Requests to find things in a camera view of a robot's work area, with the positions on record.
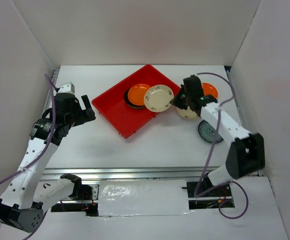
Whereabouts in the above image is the cream floral plate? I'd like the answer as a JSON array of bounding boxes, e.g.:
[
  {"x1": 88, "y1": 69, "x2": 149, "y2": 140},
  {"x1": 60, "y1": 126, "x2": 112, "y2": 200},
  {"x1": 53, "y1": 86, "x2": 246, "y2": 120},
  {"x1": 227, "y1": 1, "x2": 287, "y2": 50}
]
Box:
[
  {"x1": 176, "y1": 107, "x2": 199, "y2": 120},
  {"x1": 144, "y1": 84, "x2": 174, "y2": 113}
]

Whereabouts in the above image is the orange plate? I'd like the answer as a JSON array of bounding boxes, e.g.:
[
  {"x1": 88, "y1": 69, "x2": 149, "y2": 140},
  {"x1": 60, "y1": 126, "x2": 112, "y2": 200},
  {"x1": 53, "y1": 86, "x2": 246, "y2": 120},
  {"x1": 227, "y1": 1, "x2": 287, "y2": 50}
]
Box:
[
  {"x1": 127, "y1": 83, "x2": 151, "y2": 106},
  {"x1": 202, "y1": 82, "x2": 218, "y2": 99}
]

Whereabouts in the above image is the blue patterned plate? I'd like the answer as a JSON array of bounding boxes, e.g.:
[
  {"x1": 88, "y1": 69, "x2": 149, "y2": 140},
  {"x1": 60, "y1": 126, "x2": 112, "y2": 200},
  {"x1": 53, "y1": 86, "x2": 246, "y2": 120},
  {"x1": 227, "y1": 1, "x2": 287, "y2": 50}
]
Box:
[{"x1": 197, "y1": 120, "x2": 223, "y2": 144}]

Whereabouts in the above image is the yellow patterned black plate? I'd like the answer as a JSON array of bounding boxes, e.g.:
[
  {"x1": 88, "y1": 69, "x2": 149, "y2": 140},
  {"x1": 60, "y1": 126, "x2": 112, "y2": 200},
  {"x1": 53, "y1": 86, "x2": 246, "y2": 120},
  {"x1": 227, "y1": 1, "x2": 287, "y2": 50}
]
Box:
[{"x1": 127, "y1": 104, "x2": 145, "y2": 109}]

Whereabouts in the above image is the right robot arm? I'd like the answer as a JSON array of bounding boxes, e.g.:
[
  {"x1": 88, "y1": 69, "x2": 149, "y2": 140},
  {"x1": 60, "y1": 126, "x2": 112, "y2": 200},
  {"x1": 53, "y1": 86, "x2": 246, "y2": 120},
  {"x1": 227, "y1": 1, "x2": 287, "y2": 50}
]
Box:
[{"x1": 170, "y1": 74, "x2": 265, "y2": 198}]

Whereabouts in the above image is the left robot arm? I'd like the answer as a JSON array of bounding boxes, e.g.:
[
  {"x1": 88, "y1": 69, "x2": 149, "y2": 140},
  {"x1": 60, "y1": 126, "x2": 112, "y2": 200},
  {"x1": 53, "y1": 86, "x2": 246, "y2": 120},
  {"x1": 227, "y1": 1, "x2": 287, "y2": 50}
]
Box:
[{"x1": 0, "y1": 82, "x2": 96, "y2": 233}]

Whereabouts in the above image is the red plastic bin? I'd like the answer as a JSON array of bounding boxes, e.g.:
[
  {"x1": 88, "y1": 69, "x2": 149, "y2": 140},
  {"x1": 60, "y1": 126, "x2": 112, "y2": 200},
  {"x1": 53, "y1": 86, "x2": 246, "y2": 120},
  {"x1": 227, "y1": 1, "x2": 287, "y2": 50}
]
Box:
[{"x1": 92, "y1": 64, "x2": 180, "y2": 138}]

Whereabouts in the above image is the white taped cover panel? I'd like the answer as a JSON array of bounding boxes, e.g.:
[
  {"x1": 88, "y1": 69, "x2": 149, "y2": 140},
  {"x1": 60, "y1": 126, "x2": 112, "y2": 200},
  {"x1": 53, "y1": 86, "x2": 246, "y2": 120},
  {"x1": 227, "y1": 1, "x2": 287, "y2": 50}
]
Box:
[{"x1": 98, "y1": 180, "x2": 190, "y2": 217}]

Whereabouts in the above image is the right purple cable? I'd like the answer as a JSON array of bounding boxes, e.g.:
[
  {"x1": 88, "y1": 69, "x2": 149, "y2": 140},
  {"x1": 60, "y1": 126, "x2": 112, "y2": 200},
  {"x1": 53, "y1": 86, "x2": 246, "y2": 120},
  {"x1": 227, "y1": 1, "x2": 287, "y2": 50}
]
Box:
[{"x1": 194, "y1": 72, "x2": 249, "y2": 220}]

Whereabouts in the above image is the purple cable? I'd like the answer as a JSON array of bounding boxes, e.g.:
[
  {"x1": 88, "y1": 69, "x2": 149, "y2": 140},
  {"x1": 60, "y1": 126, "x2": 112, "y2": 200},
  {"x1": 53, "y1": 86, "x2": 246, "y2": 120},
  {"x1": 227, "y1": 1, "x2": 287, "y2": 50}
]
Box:
[
  {"x1": 0, "y1": 73, "x2": 60, "y2": 240},
  {"x1": 194, "y1": 72, "x2": 249, "y2": 220}
]

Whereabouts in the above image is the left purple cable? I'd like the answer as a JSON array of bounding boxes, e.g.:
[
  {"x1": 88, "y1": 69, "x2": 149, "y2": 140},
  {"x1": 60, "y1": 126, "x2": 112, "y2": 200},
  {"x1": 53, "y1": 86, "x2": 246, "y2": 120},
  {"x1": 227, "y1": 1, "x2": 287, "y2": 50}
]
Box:
[{"x1": 0, "y1": 73, "x2": 60, "y2": 240}]

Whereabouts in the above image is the aluminium rail frame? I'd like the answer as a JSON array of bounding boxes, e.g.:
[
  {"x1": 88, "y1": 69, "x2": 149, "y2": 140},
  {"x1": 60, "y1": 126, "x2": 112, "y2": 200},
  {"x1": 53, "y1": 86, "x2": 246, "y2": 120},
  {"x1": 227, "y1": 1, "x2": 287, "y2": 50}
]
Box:
[{"x1": 39, "y1": 65, "x2": 264, "y2": 185}]

